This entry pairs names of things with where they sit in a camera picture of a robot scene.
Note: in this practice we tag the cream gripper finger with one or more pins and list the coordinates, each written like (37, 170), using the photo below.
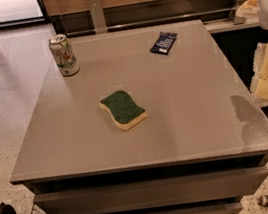
(259, 91)
(248, 9)

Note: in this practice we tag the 7up soda can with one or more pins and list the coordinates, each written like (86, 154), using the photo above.
(63, 54)

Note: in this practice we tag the dark blue snack packet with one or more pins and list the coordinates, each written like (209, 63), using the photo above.
(164, 43)

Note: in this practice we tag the grey drawer cabinet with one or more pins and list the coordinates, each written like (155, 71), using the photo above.
(202, 148)

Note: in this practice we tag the green and yellow sponge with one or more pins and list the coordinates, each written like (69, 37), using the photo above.
(124, 112)

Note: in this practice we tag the bright window panel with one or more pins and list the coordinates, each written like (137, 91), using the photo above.
(11, 10)

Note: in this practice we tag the left grey metal bracket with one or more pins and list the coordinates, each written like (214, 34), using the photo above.
(97, 15)

